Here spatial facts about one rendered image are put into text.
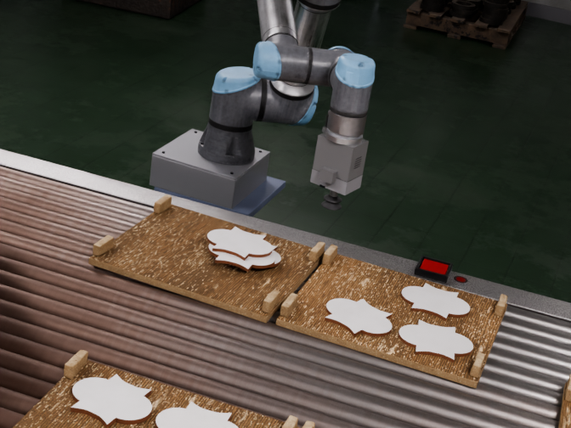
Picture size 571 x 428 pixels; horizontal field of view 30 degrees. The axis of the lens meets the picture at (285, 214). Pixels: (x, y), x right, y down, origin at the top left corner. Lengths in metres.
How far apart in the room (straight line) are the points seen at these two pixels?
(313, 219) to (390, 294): 2.55
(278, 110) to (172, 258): 0.61
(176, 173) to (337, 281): 0.64
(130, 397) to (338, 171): 0.63
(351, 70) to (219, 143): 0.76
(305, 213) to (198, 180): 2.17
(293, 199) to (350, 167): 2.88
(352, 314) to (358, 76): 0.48
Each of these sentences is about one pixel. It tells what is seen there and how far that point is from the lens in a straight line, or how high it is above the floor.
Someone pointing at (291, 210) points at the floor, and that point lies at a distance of 4.85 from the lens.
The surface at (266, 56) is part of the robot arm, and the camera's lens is 2.11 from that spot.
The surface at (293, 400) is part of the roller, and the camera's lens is 1.91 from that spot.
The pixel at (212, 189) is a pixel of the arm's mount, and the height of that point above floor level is 0.91.
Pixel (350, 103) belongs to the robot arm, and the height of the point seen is 1.36.
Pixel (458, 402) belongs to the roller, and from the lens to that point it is 2.01.
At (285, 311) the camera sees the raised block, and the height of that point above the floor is 0.95.
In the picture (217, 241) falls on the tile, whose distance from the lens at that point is 2.29.
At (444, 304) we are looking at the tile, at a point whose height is 0.94.
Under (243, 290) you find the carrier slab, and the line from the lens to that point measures 2.18.
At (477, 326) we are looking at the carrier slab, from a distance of 2.22.
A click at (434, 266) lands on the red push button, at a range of 2.44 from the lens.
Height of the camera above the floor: 1.99
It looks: 25 degrees down
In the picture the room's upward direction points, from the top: 9 degrees clockwise
